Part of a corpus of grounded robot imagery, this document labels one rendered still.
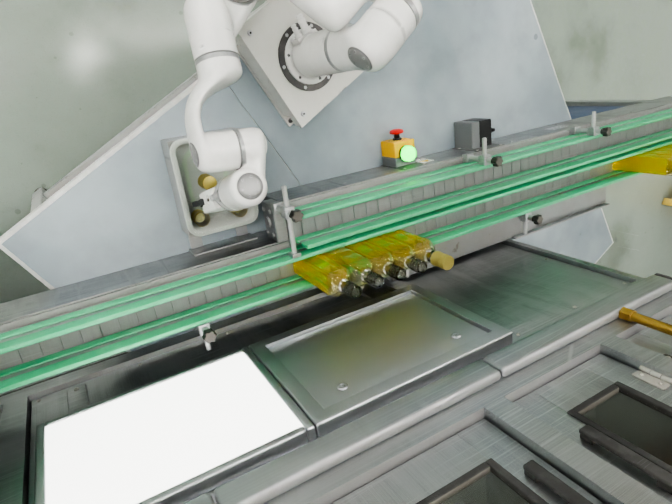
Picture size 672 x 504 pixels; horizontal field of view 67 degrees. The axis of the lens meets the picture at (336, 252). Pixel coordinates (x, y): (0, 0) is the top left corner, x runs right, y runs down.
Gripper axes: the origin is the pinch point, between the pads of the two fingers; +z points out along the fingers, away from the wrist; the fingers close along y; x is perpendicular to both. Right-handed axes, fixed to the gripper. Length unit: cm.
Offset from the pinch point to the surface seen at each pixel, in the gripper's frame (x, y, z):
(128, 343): -24.6, -27.5, -9.3
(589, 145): -10, 127, -5
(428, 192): -11, 57, -5
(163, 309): -21.0, -18.5, -2.3
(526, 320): -44, 54, -35
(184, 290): -17.3, -14.3, -11.0
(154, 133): 17.8, -9.5, 0.9
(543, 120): 2, 120, 5
